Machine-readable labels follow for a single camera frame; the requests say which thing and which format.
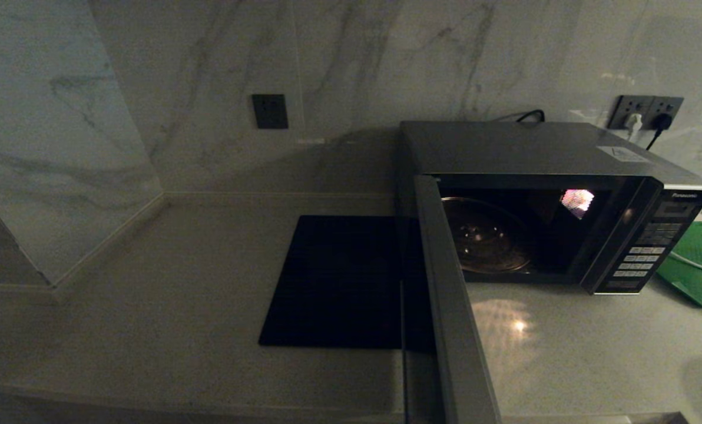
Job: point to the white power plug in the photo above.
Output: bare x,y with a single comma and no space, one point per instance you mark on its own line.
634,125

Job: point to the dark double wall socket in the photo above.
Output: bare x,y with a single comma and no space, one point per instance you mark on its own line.
651,104

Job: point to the white warning sticker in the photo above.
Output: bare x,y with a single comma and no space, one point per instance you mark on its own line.
623,154

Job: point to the silver microwave oven body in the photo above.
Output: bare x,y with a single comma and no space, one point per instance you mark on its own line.
504,144

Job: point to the black induction cooktop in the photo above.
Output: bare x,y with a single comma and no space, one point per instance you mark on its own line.
333,282

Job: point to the dark single wall socket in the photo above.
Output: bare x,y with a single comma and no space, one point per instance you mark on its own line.
270,111

